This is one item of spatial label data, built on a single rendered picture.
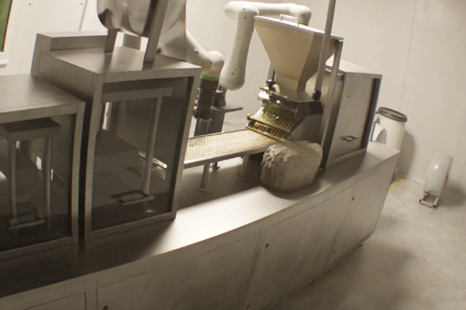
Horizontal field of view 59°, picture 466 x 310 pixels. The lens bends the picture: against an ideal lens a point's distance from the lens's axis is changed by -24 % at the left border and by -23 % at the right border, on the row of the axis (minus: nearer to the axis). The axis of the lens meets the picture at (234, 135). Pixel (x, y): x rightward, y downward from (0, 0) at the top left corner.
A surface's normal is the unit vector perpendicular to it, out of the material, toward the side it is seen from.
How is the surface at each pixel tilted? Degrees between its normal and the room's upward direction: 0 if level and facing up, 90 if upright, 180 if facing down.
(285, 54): 118
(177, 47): 109
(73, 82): 90
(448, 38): 90
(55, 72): 90
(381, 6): 90
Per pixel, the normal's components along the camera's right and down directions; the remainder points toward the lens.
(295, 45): -0.62, 0.54
